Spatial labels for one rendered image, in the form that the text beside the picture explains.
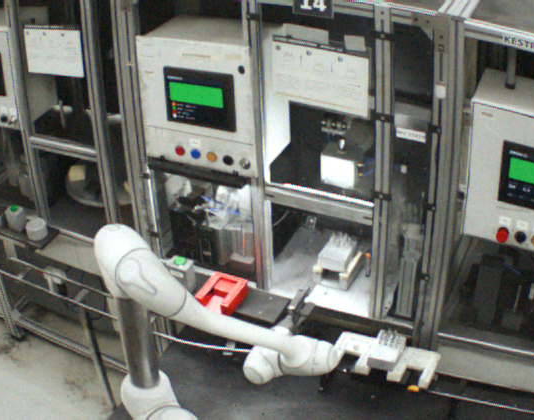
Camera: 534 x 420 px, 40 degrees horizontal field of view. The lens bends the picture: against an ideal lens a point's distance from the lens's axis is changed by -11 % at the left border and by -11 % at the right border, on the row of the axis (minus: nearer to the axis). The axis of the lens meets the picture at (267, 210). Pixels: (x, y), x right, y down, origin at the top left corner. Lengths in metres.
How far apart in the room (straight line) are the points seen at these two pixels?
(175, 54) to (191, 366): 1.13
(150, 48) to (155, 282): 0.87
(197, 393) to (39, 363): 1.43
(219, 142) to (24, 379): 1.91
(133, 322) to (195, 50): 0.85
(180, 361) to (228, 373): 0.19
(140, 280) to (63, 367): 2.06
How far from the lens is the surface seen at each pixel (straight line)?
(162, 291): 2.02
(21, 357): 4.12
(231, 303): 2.75
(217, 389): 2.83
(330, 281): 2.89
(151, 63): 2.59
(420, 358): 2.63
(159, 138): 2.71
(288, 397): 2.78
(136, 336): 2.30
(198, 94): 2.51
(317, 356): 2.31
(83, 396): 3.83
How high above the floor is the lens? 2.73
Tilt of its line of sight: 34 degrees down
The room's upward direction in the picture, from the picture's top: 3 degrees counter-clockwise
